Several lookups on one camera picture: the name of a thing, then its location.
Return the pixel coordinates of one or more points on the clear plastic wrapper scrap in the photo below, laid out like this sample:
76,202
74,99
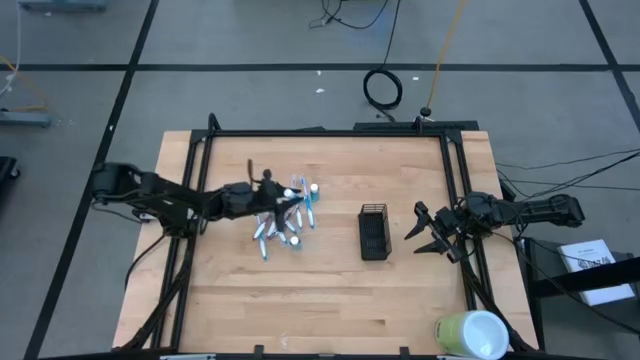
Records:
284,342

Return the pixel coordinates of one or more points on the black aluminium table frame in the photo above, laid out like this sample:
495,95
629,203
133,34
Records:
325,133

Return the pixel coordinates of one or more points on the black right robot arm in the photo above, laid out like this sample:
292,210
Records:
540,210

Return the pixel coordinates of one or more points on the silver aluminium bracket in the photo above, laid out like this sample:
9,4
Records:
187,357

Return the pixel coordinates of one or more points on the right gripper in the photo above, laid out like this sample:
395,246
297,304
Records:
450,225

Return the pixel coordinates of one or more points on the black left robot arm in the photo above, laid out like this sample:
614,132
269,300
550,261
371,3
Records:
160,195

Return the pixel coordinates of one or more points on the black power strip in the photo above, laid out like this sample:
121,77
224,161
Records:
450,125

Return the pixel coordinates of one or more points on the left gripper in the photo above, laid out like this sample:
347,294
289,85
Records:
250,202

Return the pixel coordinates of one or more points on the black side cart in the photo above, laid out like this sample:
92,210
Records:
545,260

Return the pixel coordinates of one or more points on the white booklet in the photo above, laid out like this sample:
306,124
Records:
575,252

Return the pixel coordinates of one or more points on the small bottle white cap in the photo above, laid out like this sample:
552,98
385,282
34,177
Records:
314,192
289,193
295,242

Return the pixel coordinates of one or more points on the grey metal floor base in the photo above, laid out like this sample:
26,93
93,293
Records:
60,5
25,119

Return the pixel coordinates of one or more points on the black floor equipment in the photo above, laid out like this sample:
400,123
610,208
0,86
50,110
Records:
6,172

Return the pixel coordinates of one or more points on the black frame clamp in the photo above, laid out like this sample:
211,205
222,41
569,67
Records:
214,124
258,351
404,352
419,125

